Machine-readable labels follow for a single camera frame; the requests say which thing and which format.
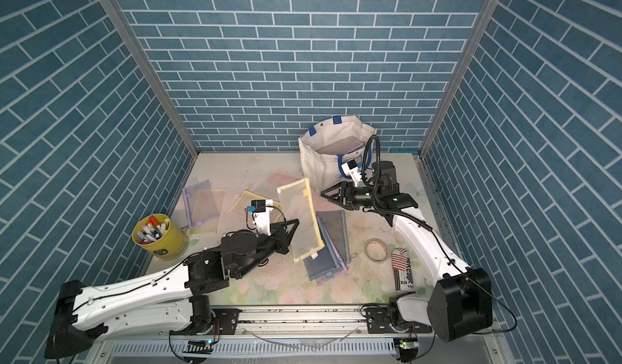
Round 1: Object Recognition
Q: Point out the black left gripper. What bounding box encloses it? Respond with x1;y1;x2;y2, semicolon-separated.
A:
232;219;301;279

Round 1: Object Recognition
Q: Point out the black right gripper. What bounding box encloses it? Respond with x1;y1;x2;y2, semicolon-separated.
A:
323;183;382;212

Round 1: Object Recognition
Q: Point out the blue mesh pouch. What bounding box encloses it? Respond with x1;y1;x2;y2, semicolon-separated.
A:
304;216;344;281

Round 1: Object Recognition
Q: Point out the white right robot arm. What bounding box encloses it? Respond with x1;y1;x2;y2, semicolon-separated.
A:
321;160;493;342

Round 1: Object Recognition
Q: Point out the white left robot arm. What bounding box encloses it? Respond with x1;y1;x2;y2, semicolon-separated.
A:
44;219;300;360

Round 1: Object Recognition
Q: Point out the pale yellow pouch under purple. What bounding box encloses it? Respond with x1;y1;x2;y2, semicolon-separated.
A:
194;188;226;233

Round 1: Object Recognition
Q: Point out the white canvas Doraemon tote bag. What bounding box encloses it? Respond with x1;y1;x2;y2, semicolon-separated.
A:
298;116;377;192

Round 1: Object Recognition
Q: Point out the clear tape roll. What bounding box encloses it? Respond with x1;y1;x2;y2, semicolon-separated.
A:
364;239;389;263

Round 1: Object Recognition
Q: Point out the yellow cup of markers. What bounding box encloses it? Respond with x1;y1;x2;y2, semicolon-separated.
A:
132;213;187;260

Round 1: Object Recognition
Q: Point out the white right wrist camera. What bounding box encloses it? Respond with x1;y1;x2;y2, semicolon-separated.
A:
340;160;363;188

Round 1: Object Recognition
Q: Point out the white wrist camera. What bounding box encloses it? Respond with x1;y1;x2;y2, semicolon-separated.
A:
340;160;363;188
246;200;274;236

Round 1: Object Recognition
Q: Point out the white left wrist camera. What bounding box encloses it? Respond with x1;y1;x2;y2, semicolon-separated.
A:
246;200;274;236

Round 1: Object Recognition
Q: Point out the aluminium front rail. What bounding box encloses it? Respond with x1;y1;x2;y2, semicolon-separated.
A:
96;304;501;338

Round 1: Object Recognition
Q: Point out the aluminium corner frame post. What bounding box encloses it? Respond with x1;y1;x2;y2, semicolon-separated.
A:
419;0;500;158

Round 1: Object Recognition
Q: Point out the left aluminium corner post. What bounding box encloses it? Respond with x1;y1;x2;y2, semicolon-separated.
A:
98;0;199;159

